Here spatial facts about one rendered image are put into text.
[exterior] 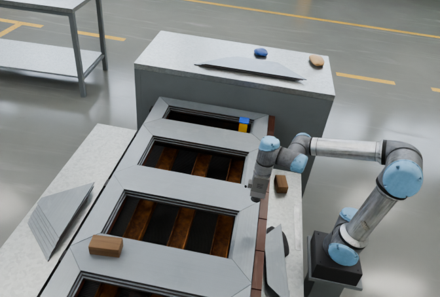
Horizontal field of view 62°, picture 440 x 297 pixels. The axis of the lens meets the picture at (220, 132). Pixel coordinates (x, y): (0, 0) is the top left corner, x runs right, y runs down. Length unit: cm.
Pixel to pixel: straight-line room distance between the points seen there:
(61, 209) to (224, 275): 83
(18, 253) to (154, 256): 59
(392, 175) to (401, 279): 167
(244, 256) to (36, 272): 85
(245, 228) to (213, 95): 105
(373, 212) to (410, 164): 23
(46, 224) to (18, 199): 131
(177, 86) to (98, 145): 64
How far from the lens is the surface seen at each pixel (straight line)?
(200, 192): 181
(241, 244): 164
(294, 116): 247
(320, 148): 151
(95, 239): 160
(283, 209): 205
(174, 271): 154
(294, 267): 184
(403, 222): 332
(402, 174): 134
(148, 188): 183
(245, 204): 179
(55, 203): 192
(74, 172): 211
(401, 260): 304
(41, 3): 394
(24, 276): 176
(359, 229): 152
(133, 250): 160
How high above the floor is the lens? 215
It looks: 36 degrees down
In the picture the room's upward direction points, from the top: 7 degrees clockwise
